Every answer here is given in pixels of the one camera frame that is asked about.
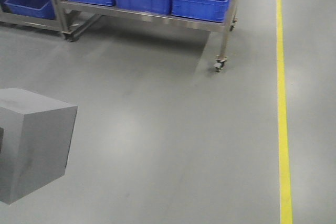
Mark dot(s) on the gray square hollow base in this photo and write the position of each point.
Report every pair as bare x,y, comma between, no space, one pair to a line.
36,133

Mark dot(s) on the blue bin lower left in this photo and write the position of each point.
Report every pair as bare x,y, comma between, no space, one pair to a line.
32,8

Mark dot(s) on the steel cart with wheels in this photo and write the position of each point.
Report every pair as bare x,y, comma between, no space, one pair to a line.
73,18

